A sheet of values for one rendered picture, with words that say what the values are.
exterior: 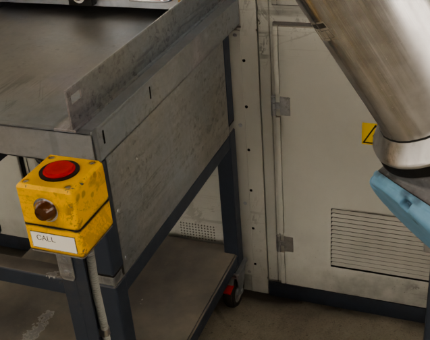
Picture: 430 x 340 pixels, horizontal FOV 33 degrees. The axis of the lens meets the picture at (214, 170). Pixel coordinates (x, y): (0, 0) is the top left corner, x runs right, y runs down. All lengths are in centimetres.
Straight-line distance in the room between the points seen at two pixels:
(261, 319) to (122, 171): 86
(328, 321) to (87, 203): 120
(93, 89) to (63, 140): 10
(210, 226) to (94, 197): 111
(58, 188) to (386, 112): 39
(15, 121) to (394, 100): 67
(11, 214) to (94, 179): 142
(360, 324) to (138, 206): 86
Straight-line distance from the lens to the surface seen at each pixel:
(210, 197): 193
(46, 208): 87
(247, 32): 169
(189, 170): 153
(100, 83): 118
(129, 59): 126
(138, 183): 131
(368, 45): 69
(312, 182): 179
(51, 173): 89
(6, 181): 224
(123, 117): 118
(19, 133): 118
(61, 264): 96
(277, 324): 197
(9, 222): 234
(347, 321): 199
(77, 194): 87
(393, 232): 183
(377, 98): 73
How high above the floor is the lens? 133
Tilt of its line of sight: 30 degrees down
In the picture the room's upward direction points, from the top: 5 degrees counter-clockwise
